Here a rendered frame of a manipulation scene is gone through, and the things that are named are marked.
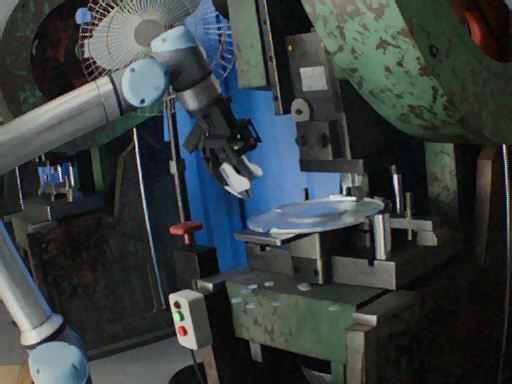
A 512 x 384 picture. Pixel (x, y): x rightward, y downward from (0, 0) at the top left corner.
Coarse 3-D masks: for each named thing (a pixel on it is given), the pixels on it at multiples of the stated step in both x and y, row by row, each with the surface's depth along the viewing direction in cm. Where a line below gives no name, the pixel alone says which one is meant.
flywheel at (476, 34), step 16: (448, 0) 107; (464, 0) 112; (480, 0) 117; (496, 0) 123; (480, 16) 117; (496, 16) 123; (480, 32) 117; (496, 32) 122; (480, 48) 116; (496, 48) 121
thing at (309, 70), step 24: (288, 48) 142; (312, 48) 137; (312, 72) 139; (312, 96) 141; (312, 120) 140; (336, 120) 137; (360, 120) 138; (312, 144) 140; (336, 144) 137; (360, 144) 138; (384, 144) 144
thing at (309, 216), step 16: (288, 208) 152; (304, 208) 146; (320, 208) 144; (336, 208) 142; (352, 208) 142; (368, 208) 140; (256, 224) 140; (272, 224) 138; (288, 224) 136; (304, 224) 134; (320, 224) 132; (336, 224) 127; (352, 224) 128
